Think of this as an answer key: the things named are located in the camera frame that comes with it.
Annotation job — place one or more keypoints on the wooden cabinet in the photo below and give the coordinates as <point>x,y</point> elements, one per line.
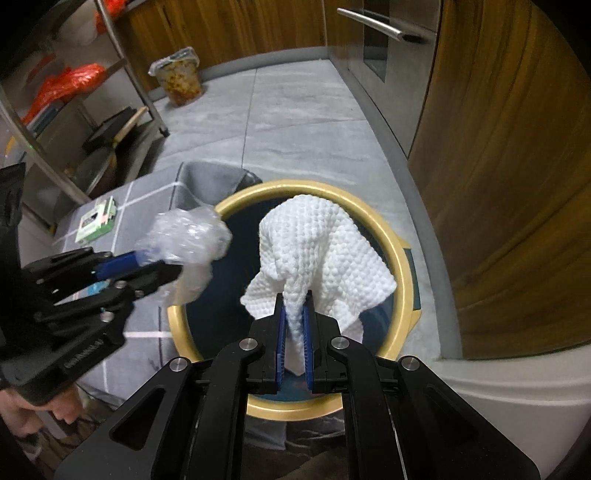
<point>231,27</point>
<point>508,184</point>

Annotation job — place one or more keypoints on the red plastic bag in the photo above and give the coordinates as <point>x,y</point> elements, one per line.
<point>111,14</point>
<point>69,85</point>

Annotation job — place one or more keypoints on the stainless steel oven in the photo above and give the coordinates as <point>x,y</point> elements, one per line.
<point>392,46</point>

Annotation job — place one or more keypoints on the blue bin with yellow rim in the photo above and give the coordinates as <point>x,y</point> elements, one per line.
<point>392,258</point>

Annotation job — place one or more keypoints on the dark round pan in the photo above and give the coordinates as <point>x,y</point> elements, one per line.
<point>94,170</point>

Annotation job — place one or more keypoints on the plastic-covered food container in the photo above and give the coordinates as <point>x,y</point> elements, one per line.
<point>182,78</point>

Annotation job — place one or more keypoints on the white textured cloth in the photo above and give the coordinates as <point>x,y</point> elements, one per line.
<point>318,249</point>

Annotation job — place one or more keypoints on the clear plastic wrap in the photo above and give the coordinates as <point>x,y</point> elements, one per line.
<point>189,235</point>

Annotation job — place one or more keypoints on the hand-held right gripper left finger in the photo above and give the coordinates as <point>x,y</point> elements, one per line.
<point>280,341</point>

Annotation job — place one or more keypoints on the black flat tray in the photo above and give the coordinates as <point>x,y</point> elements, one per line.
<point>108,127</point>

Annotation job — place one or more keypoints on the person's left hand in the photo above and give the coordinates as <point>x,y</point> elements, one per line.
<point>64,406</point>

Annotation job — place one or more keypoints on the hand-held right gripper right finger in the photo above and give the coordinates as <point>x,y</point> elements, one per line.
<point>308,341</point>

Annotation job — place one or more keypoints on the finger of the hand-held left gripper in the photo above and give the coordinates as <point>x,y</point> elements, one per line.
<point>147,281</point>
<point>120,264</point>

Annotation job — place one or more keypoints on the green and white box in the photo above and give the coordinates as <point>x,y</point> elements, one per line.
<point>97,221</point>

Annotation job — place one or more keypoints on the metal shelf rack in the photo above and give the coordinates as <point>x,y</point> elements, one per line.
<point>129,69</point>

